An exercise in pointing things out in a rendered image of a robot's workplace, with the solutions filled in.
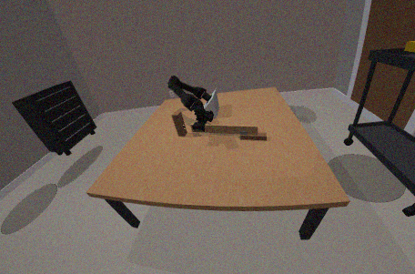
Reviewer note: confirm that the long wooden rail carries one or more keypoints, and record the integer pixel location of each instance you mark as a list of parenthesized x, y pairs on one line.
[(228, 129)]

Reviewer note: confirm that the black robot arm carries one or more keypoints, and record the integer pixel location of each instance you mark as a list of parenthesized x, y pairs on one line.
[(188, 99)]

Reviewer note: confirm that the brown wooden post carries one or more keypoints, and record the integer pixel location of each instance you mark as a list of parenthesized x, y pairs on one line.
[(181, 129)]

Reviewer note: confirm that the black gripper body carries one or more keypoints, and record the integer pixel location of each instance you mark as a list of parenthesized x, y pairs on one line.
[(199, 124)]

